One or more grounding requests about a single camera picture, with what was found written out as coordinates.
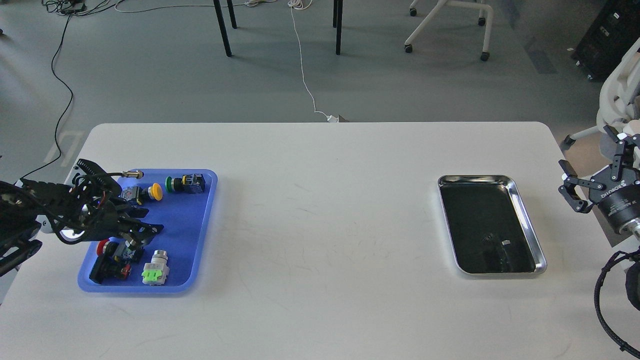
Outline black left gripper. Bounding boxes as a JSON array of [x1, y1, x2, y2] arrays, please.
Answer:
[[85, 200, 165, 250]]

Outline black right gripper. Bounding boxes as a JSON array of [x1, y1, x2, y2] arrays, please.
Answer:
[[558, 125, 640, 236]]

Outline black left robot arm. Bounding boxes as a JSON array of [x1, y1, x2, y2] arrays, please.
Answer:
[[1, 159, 163, 283]]

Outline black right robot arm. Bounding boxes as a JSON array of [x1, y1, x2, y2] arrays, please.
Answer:
[[558, 125, 640, 358]]

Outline blue plastic tray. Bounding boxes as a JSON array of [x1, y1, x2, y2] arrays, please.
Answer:
[[77, 168, 218, 294]]

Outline white chair at right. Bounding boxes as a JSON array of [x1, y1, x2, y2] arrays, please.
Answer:
[[561, 39, 640, 150]]

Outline silver metal tray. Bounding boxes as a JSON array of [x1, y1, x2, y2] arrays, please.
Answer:
[[438, 174, 547, 279]]

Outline black cabinet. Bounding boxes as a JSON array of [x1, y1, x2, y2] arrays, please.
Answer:
[[571, 0, 640, 81]]

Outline white wheeled chair base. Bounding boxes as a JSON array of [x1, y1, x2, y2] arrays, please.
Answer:
[[404, 0, 494, 62]]

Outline black table legs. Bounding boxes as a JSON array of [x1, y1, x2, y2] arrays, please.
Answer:
[[212, 0, 344, 57]]

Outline yellow push button switch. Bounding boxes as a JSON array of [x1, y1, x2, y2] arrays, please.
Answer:
[[119, 183, 163, 206]]

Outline red push button switch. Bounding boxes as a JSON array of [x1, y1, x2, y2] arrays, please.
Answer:
[[96, 239, 146, 264]]

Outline grey switch with green block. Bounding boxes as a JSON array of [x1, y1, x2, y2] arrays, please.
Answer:
[[141, 249, 170, 286]]

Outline black red switch block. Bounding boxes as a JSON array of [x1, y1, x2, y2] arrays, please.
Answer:
[[88, 254, 131, 284]]

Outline green push button switch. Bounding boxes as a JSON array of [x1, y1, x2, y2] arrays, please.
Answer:
[[164, 173, 206, 194]]

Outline black cable on floor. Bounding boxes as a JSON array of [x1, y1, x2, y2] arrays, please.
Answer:
[[20, 0, 118, 181]]

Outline white cable on floor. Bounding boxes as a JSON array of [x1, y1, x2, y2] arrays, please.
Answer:
[[115, 0, 339, 123]]

